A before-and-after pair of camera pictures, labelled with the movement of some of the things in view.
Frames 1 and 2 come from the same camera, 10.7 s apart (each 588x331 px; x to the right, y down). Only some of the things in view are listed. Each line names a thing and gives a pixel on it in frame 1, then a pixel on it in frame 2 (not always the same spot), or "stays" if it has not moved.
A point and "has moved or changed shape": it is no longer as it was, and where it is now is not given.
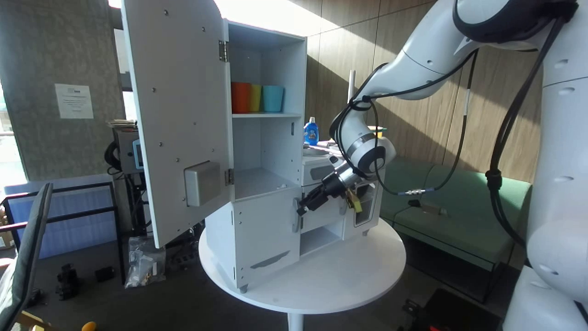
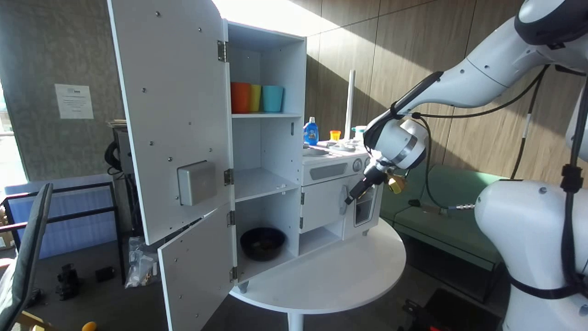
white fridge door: (263, 234) -> (197, 269)
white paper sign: (74, 102) stays
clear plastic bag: (147, 264) stays
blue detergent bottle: (311, 131) stays
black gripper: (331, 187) -> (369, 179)
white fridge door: (180, 63) has moved or changed shape
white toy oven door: (369, 199) stays
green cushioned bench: (452, 209) stays
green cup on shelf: (255, 98) stays
